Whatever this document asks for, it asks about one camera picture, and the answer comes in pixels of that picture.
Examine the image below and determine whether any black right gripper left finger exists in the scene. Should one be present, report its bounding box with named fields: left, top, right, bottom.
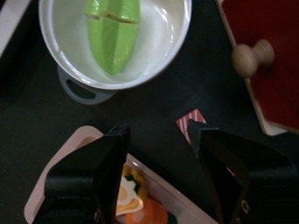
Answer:
left=32, top=123, right=132, bottom=224

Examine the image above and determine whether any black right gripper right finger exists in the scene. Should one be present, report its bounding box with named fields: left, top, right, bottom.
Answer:
left=186, top=118, right=299, bottom=224

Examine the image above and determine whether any toy fried egg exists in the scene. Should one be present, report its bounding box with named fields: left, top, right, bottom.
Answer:
left=116, top=175, right=146, bottom=216

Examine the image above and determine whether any pink bento tray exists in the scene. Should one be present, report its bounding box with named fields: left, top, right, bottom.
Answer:
left=23, top=125, right=220, bottom=224

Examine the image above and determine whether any orange toy food slice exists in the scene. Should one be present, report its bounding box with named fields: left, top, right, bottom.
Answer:
left=116, top=197, right=170, bottom=224

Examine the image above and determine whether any red white striped packet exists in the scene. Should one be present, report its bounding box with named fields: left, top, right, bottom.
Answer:
left=175, top=108, right=238, bottom=178

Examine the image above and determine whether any red wooden lid with knob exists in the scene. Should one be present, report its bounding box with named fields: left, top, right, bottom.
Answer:
left=215, top=0, right=299, bottom=137

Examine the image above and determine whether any green toy vegetable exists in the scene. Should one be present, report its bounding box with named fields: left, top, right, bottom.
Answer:
left=84, top=0, right=142, bottom=76

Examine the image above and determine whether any white pot with grey handle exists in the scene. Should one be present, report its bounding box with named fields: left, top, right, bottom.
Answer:
left=37, top=0, right=192, bottom=105

